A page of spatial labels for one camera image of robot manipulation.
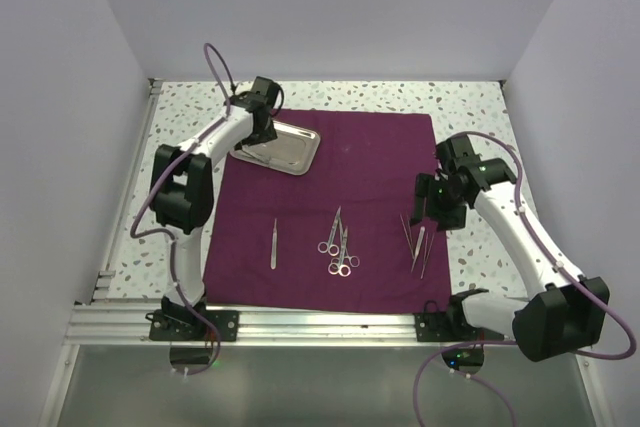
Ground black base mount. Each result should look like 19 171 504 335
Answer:
145 309 240 342
413 311 505 342

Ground stainless steel instrument tray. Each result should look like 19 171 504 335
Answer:
230 121 321 176

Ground steel surgical scissors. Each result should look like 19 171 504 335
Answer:
334 229 361 270

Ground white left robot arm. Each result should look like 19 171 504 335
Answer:
149 77 284 340

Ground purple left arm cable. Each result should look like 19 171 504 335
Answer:
130 43 236 376

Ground steel scalpel handle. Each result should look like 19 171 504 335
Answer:
270 218 278 270

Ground broad steel forceps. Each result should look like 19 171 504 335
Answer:
411 226 426 273

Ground steel ring-handled clamp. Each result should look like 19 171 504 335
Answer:
328 229 351 278

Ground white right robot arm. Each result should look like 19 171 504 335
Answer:
410 132 610 362

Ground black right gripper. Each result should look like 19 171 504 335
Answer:
410 172 467 232

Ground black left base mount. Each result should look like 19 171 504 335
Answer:
145 309 240 342

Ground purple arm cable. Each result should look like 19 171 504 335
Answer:
410 130 634 427
130 43 236 376

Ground aluminium frame rail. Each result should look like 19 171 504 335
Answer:
63 304 591 347

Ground purple cloth wrap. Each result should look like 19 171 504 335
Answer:
204 111 451 314

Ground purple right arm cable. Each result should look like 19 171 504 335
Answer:
410 130 634 427

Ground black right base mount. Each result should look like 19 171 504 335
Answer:
413 311 505 342

